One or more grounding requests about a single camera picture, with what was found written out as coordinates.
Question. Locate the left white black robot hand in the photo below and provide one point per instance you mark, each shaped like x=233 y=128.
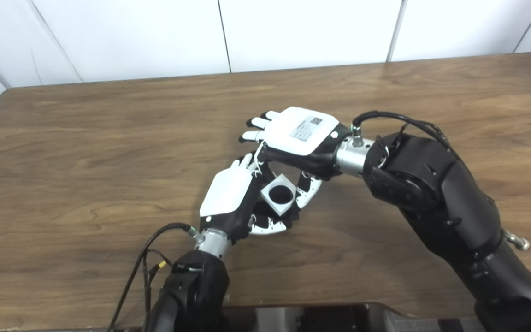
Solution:
x=226 y=193

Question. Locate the dark robot torso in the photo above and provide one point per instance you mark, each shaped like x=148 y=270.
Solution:
x=330 y=318

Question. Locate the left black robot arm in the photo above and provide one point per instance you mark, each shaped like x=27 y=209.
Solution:
x=196 y=286

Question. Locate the black peg with square base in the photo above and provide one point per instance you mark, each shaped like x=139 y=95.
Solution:
x=281 y=194

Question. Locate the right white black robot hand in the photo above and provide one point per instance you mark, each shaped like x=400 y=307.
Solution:
x=302 y=131

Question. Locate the white square piece with hole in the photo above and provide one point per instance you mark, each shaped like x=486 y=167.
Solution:
x=282 y=210

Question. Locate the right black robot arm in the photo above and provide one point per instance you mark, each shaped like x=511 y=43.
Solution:
x=436 y=193

